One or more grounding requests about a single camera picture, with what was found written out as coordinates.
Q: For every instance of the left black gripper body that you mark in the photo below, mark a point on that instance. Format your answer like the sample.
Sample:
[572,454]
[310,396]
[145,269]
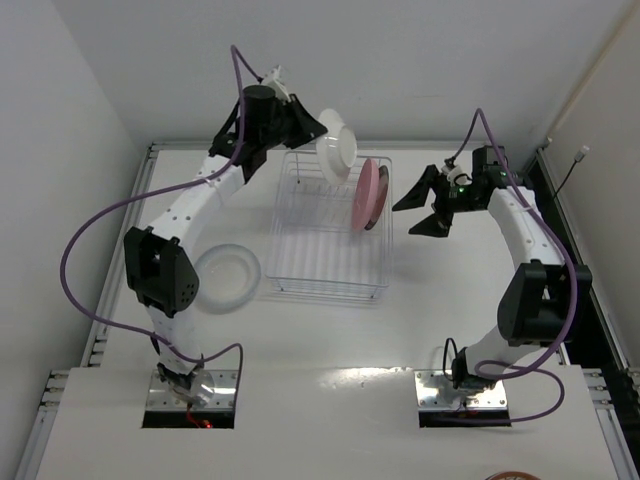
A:
[291,120]

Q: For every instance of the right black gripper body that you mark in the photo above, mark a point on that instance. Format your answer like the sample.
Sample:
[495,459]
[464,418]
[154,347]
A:
[445,198]

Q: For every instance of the pink plastic plate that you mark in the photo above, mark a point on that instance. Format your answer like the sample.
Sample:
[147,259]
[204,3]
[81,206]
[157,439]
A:
[365,195]

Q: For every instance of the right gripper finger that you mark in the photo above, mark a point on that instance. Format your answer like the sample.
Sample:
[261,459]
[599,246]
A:
[436,224]
[417,195]

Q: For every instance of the clear wire dish rack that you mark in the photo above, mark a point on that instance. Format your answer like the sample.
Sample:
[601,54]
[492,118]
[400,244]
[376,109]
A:
[314,250]

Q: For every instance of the blue patterned rim plate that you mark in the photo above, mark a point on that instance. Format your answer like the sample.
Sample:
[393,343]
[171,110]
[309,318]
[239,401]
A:
[381,197]

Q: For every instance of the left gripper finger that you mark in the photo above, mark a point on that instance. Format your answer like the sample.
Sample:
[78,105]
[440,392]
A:
[233,132]
[301,127]

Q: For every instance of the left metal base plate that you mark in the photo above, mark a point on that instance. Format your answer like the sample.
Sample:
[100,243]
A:
[210,391]

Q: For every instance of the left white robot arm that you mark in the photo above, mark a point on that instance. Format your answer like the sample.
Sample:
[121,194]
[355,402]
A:
[158,258]

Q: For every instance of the white bowl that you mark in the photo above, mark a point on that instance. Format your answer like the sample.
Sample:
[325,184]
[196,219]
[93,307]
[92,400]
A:
[229,276]
[336,151]

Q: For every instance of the metal base plate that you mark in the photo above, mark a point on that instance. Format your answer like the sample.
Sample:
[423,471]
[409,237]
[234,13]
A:
[436,394]
[210,391]

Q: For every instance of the brown round object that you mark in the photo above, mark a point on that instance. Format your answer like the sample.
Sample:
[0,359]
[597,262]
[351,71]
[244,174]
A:
[512,475]

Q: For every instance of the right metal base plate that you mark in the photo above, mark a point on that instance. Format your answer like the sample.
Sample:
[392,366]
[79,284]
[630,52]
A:
[436,394]

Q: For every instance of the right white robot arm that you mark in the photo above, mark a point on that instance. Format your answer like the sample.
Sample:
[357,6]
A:
[547,292]

